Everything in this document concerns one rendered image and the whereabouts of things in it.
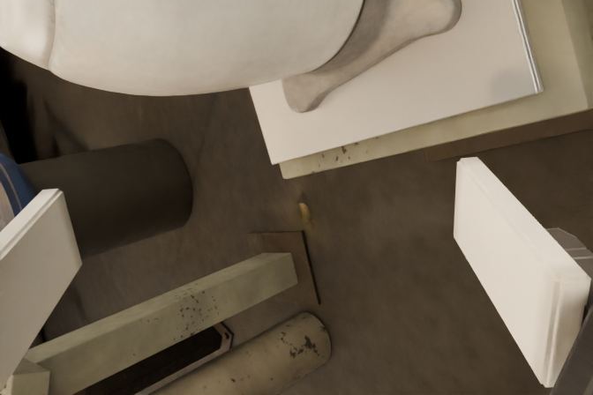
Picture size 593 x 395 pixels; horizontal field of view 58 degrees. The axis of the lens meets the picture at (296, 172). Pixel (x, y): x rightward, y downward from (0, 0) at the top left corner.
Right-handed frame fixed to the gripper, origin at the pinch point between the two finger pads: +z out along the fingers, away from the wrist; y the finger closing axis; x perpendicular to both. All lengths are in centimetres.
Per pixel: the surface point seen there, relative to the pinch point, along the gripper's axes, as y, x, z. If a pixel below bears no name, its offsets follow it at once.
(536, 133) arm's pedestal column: 33, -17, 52
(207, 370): -18, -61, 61
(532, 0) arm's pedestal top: 17.9, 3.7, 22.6
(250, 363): -11, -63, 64
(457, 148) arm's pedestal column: 25, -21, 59
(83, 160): -49, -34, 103
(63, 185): -51, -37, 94
